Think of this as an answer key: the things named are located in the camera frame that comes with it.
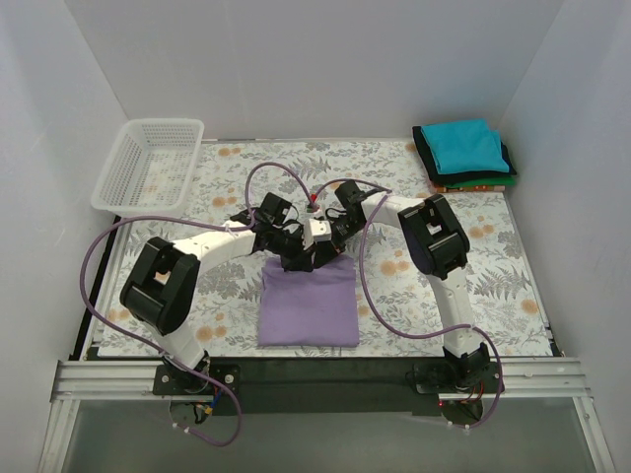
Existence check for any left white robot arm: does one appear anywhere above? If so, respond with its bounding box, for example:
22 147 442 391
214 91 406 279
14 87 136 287
119 193 315 372

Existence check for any purple t shirt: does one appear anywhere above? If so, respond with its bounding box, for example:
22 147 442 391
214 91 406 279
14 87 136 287
257 255 360 348

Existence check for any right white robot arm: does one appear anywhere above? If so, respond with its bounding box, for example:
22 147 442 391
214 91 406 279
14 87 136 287
313 178 491 388

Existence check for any teal folded t shirt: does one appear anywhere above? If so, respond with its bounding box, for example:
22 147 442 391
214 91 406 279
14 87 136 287
420 119 510 175

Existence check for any black folded t shirt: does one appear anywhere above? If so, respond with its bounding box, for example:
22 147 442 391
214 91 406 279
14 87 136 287
412 126 518 186

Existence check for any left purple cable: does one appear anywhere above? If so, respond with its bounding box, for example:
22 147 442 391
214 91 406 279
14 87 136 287
80 161 322 447

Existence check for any floral table cloth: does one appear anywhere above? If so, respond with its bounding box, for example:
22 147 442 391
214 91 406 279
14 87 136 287
94 141 551 358

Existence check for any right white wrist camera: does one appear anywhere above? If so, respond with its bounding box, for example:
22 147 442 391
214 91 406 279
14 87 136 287
306 203 326 220

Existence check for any green folded t shirt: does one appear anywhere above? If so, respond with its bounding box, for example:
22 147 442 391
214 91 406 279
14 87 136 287
445 175 516 192

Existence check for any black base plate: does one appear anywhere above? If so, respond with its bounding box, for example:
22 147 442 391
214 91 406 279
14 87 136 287
153 356 509 415

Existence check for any white plastic basket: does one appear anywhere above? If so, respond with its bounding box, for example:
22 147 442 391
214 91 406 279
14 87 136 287
91 118 204 218

